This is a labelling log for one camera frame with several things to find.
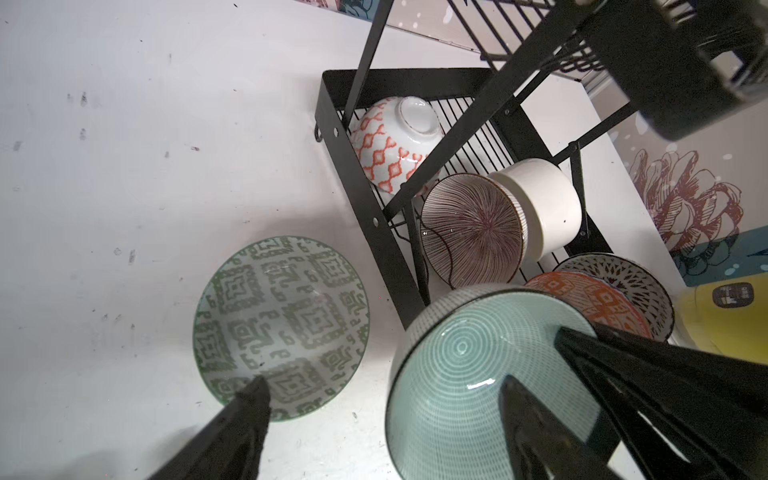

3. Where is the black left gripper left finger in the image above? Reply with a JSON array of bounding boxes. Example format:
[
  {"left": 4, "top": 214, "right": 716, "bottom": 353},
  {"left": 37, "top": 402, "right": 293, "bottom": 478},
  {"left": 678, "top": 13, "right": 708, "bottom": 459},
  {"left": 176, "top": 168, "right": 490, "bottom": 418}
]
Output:
[{"left": 151, "top": 376, "right": 271, "bottom": 479}]

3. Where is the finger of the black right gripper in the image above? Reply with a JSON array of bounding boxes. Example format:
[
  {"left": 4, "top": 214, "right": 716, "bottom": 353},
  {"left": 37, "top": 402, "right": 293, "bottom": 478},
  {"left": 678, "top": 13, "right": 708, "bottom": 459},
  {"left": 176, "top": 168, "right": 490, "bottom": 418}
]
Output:
[{"left": 554, "top": 325, "right": 767, "bottom": 479}]

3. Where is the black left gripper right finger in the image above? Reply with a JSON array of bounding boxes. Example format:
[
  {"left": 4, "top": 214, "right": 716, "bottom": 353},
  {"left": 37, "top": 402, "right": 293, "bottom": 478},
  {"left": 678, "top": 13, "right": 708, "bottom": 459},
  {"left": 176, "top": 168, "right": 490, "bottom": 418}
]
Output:
[{"left": 499, "top": 375, "right": 619, "bottom": 479}]

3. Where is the green patterned bowl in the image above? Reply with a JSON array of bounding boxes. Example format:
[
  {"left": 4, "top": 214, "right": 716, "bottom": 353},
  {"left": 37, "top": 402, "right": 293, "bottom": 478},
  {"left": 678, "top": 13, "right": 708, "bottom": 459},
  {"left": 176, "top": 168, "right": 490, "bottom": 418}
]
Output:
[{"left": 385, "top": 284, "right": 619, "bottom": 479}]

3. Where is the green geometric pattern bowl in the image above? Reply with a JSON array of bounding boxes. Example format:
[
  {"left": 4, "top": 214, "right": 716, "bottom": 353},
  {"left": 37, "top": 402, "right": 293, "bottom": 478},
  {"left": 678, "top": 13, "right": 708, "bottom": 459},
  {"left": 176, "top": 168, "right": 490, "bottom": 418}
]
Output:
[{"left": 193, "top": 236, "right": 370, "bottom": 421}]

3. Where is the white maroon sunburst bowl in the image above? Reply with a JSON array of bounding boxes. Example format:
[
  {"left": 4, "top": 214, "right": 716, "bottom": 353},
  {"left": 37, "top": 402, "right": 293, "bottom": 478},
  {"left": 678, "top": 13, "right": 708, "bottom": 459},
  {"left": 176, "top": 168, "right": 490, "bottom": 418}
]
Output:
[{"left": 555, "top": 253, "right": 675, "bottom": 342}]

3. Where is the pink ribbed bowl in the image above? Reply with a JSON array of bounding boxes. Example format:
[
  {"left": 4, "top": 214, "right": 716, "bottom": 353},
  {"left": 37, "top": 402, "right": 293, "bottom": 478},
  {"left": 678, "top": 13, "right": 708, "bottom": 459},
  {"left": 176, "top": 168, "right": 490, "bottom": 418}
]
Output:
[{"left": 421, "top": 173, "right": 528, "bottom": 289}]

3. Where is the white ceramic bowl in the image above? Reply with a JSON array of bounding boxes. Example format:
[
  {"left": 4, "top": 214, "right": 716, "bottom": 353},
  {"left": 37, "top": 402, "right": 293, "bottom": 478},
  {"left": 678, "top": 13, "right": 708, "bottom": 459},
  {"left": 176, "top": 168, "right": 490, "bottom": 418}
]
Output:
[{"left": 490, "top": 158, "right": 583, "bottom": 261}]

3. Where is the white red patterned bowl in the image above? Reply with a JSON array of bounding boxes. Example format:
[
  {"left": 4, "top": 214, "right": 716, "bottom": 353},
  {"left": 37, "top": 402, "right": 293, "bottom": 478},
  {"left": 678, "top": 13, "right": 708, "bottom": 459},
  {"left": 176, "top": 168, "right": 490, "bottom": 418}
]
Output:
[{"left": 351, "top": 96, "right": 444, "bottom": 195}]

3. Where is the yellow cup holder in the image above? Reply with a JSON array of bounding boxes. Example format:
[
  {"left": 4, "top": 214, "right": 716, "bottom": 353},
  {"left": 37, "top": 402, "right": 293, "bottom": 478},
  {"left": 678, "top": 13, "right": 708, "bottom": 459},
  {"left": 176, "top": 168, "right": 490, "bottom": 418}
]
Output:
[{"left": 675, "top": 273, "right": 767, "bottom": 364}]

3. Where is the black wire dish rack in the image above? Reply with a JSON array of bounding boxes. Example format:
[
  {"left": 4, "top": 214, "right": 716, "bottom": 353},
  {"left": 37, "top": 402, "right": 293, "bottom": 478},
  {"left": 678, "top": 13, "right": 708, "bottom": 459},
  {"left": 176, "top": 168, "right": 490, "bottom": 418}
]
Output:
[{"left": 314, "top": 1, "right": 767, "bottom": 325}]

